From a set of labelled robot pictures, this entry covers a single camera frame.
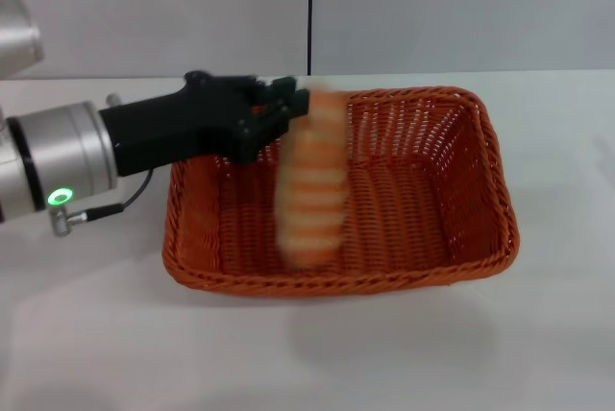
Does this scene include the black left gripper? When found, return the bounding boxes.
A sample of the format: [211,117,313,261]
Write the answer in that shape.
[98,69,311,178]

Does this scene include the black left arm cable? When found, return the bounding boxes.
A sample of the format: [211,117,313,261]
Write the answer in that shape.
[47,168,156,238]

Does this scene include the orange white striped toy bread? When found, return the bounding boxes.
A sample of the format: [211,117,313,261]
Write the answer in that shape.
[273,86,350,271]

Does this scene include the black vertical wall strip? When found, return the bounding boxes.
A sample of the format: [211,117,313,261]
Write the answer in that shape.
[305,0,315,77]

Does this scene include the orange woven plastic basket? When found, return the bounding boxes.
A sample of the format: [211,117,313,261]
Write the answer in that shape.
[161,85,522,298]

